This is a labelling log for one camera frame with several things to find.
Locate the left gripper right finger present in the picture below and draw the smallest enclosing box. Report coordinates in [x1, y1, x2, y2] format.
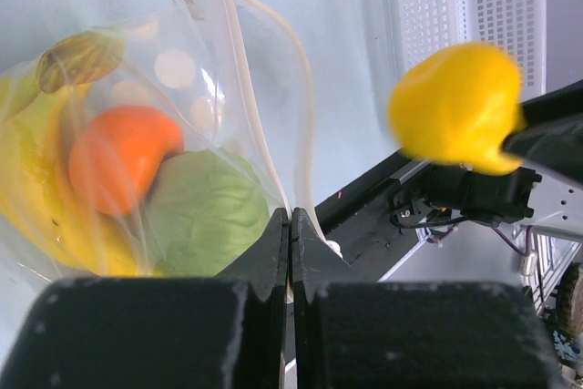
[291, 209, 563, 388]

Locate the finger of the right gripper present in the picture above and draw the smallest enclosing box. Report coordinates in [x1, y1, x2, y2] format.
[502, 80, 582, 179]

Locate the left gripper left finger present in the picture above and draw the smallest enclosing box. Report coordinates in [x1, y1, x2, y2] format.
[1, 209, 290, 388]

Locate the yellow fake bell pepper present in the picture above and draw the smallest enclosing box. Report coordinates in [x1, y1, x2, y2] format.
[386, 42, 526, 176]

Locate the clear zip top bag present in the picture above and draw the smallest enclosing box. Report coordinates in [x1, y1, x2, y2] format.
[1, 0, 316, 282]

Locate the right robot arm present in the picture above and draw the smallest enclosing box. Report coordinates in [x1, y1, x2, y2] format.
[390, 82, 582, 241]

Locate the green fake cabbage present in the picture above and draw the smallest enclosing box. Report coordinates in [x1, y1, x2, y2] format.
[141, 149, 271, 276]

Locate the orange fake fruit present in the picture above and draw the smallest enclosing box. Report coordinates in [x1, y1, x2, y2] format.
[68, 105, 184, 217]

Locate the yellow fake banana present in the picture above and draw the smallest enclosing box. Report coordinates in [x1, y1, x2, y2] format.
[1, 74, 161, 277]

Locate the white perforated plastic basket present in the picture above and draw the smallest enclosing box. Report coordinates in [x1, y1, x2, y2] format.
[362, 0, 547, 136]

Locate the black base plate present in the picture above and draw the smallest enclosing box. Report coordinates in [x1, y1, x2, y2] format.
[316, 152, 426, 281]

